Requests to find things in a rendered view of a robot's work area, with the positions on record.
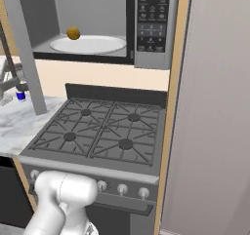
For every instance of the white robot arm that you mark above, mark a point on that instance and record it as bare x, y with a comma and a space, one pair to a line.
65, 193

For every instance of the grey microwave oven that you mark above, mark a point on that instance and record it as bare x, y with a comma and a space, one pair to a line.
152, 59

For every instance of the white round microwave plate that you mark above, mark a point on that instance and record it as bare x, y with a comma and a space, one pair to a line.
91, 46

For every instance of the grey microwave door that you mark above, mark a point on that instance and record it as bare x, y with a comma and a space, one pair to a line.
28, 66

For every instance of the dark oven door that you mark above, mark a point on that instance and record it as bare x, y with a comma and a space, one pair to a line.
114, 223

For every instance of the grey gas stove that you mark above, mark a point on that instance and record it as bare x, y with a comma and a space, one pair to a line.
97, 130

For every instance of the tan wooden side panel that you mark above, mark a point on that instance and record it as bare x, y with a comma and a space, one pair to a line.
174, 83

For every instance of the white stove knob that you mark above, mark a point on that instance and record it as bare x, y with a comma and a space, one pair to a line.
102, 185
122, 189
143, 192
34, 173

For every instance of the grey fridge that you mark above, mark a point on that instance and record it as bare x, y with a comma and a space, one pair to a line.
215, 115

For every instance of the brown round food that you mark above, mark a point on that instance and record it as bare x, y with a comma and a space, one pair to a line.
73, 33

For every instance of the small blue can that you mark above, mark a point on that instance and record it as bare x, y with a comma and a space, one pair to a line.
20, 96

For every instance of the grey metal stand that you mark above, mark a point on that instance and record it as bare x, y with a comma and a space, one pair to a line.
12, 82

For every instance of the black dishwasher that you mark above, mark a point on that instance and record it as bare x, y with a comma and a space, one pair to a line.
13, 193

